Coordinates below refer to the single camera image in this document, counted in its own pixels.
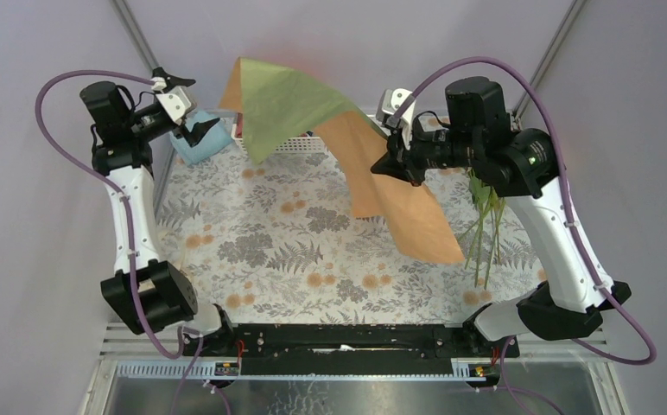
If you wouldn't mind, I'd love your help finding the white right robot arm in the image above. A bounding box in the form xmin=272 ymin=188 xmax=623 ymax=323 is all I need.
xmin=372 ymin=76 xmax=631 ymax=342

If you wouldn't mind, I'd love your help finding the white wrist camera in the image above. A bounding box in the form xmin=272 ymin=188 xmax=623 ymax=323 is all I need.
xmin=154 ymin=86 xmax=198 ymax=125
xmin=375 ymin=88 xmax=416 ymax=150

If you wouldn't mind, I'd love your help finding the green and orange wrapping paper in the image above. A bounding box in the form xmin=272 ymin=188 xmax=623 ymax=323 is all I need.
xmin=219 ymin=57 xmax=465 ymax=264

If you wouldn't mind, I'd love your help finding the light blue folded towel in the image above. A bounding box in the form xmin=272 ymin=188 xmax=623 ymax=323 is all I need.
xmin=170 ymin=111 xmax=233 ymax=165

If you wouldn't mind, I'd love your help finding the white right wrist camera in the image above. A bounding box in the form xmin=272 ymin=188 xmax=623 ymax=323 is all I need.
xmin=375 ymin=88 xmax=416 ymax=150

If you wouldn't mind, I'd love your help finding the floral patterned table mat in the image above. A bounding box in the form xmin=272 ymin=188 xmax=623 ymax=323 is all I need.
xmin=156 ymin=144 xmax=547 ymax=324

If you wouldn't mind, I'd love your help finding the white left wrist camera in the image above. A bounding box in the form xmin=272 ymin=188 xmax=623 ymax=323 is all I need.
xmin=154 ymin=86 xmax=198 ymax=125

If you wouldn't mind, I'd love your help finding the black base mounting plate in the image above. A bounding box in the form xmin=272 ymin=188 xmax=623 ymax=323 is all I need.
xmin=183 ymin=323 xmax=520 ymax=377

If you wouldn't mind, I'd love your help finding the pink fake flower stem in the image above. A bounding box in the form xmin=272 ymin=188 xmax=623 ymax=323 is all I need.
xmin=483 ymin=189 xmax=505 ymax=290
xmin=462 ymin=187 xmax=492 ymax=268
xmin=476 ymin=179 xmax=506 ymax=264
xmin=467 ymin=169 xmax=492 ymax=286

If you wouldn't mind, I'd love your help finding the white plastic basket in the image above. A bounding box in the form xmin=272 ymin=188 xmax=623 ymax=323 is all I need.
xmin=230 ymin=113 xmax=327 ymax=154

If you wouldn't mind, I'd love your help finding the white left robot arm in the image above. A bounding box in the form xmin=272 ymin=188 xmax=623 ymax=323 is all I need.
xmin=80 ymin=67 xmax=220 ymax=335

